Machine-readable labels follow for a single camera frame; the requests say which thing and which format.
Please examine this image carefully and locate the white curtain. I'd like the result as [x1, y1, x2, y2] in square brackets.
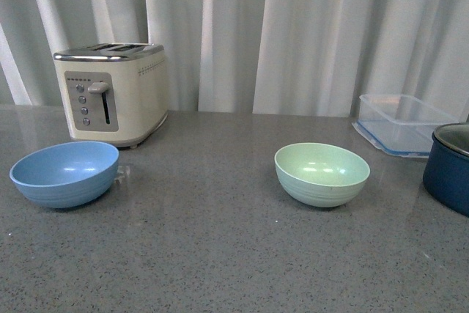
[1, 0, 468, 121]

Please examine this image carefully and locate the cream two-slot toaster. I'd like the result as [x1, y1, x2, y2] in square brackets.
[53, 43, 169, 148]

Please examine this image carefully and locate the clear plastic food container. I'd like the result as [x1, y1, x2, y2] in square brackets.
[353, 94, 458, 158]

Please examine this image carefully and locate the green plastic bowl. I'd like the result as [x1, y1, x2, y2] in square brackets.
[274, 142, 371, 207]

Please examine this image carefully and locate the dark blue saucepan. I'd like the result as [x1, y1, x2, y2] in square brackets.
[423, 123, 468, 216]

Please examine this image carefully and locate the blue plastic bowl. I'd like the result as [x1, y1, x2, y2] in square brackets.
[10, 141, 119, 209]

